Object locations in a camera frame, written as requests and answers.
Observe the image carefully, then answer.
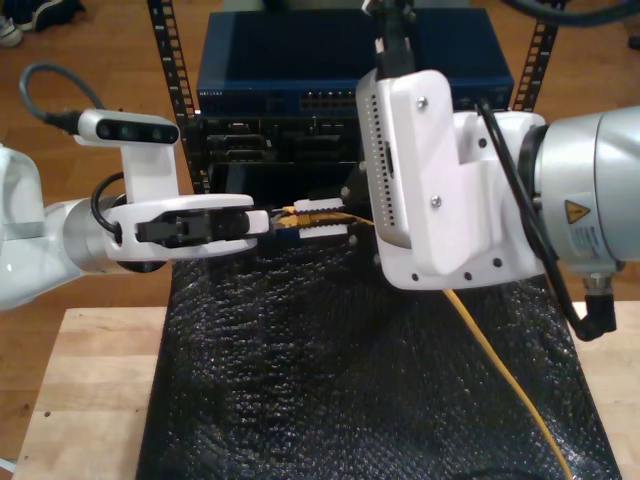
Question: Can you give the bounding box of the white sneaker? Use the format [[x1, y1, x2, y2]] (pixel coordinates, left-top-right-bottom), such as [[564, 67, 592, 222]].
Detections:
[[0, 14, 25, 49]]

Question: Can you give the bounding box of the black server rack frame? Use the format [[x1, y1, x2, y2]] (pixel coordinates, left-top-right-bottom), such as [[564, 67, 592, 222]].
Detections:
[[146, 0, 564, 224]]

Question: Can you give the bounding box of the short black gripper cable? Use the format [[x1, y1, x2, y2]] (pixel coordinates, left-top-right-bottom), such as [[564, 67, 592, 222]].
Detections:
[[91, 172, 126, 249], [474, 97, 619, 342]]

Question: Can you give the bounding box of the blue network switch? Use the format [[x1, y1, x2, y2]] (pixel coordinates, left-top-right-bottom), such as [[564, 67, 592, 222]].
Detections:
[[196, 9, 515, 119]]

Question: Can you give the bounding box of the yellow network cable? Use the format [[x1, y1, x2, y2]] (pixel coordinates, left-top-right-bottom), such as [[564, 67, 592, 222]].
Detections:
[[272, 204, 575, 480]]

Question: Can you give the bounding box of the grey camera cable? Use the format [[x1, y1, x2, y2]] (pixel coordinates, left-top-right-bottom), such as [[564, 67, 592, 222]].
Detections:
[[18, 62, 106, 135]]

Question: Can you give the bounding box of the black bubble wrap mat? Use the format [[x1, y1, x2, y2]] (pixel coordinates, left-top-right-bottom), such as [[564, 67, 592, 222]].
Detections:
[[134, 234, 624, 480]]

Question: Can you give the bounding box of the dark blue sneaker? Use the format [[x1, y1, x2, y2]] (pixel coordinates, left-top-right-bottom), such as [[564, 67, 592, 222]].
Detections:
[[12, 0, 86, 32]]

